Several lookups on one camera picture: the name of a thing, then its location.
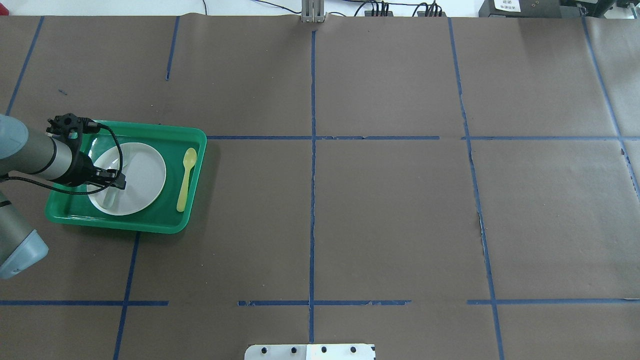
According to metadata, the white round plate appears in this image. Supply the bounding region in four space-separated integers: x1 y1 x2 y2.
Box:
88 142 167 216

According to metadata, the yellow plastic spoon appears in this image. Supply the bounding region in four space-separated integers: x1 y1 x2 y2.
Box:
176 147 198 213

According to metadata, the aluminium frame post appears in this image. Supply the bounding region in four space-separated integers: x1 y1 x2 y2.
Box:
300 0 327 24

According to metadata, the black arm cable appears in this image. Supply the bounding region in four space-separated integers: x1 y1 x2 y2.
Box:
0 125 125 196

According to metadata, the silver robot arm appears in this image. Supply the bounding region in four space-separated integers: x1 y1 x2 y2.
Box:
0 113 127 280

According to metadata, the pale green plastic fork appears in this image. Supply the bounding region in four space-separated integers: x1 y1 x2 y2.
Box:
102 148 131 210

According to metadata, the green plastic tray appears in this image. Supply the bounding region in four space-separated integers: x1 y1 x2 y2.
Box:
45 121 208 234

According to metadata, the black power strip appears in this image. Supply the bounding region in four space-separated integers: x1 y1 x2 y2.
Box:
363 0 394 18

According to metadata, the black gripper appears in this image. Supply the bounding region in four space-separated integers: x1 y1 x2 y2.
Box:
64 151 127 191

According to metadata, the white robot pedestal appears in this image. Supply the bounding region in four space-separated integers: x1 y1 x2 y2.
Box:
244 342 377 360

